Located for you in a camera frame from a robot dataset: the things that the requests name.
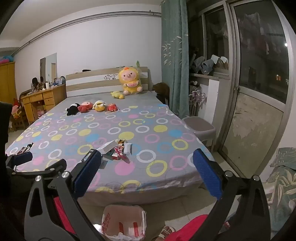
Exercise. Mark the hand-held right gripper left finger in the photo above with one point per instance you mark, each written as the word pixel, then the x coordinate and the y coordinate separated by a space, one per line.
pixel 86 173

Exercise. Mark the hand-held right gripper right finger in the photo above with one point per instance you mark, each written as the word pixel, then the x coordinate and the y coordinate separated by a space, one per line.
pixel 207 173

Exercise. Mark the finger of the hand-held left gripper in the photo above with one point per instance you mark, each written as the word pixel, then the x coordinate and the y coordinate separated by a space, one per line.
pixel 56 165
pixel 23 157

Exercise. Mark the small red patterned packet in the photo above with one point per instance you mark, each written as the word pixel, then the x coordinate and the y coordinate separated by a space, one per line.
pixel 22 150

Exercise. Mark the white small cardboard box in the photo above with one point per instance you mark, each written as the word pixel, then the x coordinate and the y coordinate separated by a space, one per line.
pixel 105 147

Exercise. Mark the pink white snack box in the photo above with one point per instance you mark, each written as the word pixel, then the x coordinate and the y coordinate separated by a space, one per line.
pixel 118 153

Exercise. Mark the orange snack packet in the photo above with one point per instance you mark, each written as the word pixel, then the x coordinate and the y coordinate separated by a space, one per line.
pixel 121 141

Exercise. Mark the white tissue packet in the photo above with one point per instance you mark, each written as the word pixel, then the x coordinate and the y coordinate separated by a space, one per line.
pixel 128 149

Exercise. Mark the white red-print trash bag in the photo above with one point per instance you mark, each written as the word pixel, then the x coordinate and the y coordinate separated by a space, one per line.
pixel 108 222

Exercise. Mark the wooden chair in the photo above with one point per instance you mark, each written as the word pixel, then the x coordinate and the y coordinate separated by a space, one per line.
pixel 22 120

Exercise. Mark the pink clothes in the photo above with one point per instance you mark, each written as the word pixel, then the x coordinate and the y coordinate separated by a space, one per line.
pixel 16 110

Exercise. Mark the mauve plastic stool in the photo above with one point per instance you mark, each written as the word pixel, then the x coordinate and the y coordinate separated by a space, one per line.
pixel 198 125

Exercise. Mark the black white plush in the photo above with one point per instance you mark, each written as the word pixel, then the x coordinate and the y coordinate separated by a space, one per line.
pixel 72 109

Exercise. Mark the radiator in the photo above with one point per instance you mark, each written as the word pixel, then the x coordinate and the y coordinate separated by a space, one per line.
pixel 193 111

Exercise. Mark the red plush with pink face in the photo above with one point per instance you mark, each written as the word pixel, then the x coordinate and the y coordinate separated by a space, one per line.
pixel 86 106

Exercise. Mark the aluminium sliding door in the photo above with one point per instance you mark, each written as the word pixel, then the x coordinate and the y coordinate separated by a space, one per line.
pixel 254 125

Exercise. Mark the yellow white plush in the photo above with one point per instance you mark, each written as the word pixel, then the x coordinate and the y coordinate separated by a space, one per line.
pixel 99 106

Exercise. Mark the wooden desk with drawers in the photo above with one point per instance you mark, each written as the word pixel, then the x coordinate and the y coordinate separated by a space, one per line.
pixel 52 93

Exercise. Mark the small red plush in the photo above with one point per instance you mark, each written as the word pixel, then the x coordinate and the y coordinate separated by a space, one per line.
pixel 112 107

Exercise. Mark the person's right foot in sandal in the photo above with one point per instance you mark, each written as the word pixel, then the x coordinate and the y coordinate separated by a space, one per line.
pixel 165 231

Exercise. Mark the white board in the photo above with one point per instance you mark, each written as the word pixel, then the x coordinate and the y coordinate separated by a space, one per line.
pixel 211 99

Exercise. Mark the teal leaf-print cloth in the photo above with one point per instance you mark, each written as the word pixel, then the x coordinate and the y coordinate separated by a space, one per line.
pixel 282 185

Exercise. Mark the dark round desk object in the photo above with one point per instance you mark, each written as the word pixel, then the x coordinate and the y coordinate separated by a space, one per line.
pixel 34 81

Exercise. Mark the bed with circle-pattern sheet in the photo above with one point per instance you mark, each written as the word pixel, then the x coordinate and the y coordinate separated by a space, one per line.
pixel 138 115

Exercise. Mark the yellow wooden wardrobe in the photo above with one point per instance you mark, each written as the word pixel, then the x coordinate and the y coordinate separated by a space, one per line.
pixel 8 81

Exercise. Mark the pink clothes hangers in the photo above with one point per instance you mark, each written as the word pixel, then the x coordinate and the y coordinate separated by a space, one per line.
pixel 196 96

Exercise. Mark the black chair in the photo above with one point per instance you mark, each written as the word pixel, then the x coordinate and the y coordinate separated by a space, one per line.
pixel 165 99

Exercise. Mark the small yellow green plush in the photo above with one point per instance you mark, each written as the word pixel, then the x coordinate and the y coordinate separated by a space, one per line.
pixel 118 94

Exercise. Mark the wooden white-striped headboard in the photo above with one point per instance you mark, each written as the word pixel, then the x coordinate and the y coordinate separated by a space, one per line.
pixel 92 85

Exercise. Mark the brown furry bundle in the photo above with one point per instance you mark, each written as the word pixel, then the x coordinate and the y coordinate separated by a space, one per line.
pixel 161 89

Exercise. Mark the large yellow pig plush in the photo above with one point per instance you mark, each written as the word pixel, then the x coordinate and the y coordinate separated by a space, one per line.
pixel 129 80

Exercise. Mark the grey slippers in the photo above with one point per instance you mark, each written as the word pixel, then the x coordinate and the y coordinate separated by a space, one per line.
pixel 203 64

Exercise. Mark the beige shoes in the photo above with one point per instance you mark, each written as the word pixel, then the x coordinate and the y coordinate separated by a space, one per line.
pixel 220 61

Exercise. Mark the teal leaf-print curtain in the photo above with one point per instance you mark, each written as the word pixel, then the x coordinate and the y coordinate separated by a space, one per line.
pixel 174 58

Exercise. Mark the aluminium window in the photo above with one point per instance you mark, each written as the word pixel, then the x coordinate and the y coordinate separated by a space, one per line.
pixel 215 30

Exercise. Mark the grey ceiling pipe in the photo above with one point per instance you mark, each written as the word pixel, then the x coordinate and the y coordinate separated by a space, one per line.
pixel 115 14

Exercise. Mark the picture frame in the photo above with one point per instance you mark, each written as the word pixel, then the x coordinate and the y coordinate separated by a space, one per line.
pixel 59 81

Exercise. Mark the wall mirror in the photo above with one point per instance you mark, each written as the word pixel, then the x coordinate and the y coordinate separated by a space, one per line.
pixel 49 66

